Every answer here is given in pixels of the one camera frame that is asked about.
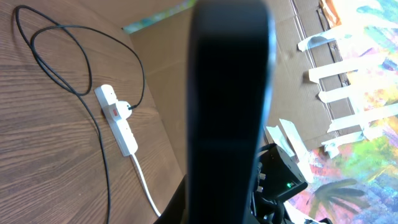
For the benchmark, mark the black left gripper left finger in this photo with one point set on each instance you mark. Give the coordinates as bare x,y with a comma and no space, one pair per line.
175,211

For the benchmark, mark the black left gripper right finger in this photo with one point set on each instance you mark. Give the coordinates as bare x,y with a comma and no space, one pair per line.
227,55

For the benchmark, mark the blue smartphone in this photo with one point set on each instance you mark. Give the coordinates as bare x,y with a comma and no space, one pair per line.
269,76

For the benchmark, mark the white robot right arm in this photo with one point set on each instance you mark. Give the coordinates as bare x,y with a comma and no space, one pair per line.
278,179

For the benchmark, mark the white charger adapter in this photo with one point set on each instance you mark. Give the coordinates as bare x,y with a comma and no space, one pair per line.
119,110

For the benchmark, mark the white power strip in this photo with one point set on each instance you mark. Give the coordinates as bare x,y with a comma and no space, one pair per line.
121,129

